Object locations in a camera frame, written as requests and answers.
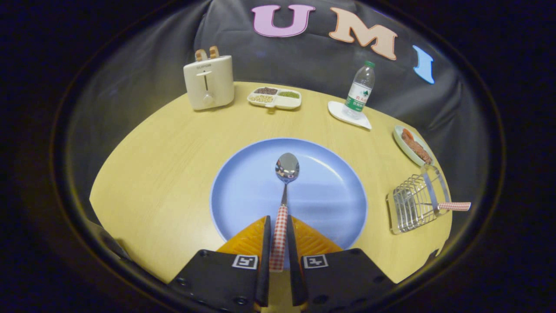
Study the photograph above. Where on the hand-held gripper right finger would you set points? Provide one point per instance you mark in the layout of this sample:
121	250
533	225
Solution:
339	282

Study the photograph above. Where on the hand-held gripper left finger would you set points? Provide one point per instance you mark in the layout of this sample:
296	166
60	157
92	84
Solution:
221	282

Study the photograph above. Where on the blue round plate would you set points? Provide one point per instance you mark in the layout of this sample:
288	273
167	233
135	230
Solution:
247	191

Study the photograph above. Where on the metal drain basket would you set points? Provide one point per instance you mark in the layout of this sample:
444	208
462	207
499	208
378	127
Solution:
408	208

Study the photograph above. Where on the pale green plate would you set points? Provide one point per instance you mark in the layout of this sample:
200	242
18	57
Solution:
402	145

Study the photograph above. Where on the brown meat slice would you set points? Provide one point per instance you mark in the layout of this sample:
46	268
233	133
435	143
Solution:
417	148

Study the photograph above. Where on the white square coaster tray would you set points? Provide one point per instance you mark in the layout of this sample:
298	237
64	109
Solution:
336	111

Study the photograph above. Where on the white divided bean tray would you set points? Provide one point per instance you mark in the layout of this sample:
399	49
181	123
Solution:
286	103

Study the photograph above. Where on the clear plastic water bottle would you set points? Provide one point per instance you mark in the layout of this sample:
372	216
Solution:
358	93

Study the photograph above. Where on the white toaster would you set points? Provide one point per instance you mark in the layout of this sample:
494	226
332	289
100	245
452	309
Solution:
213	87

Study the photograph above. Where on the toast slice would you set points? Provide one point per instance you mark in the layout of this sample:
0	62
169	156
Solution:
214	52
200	55

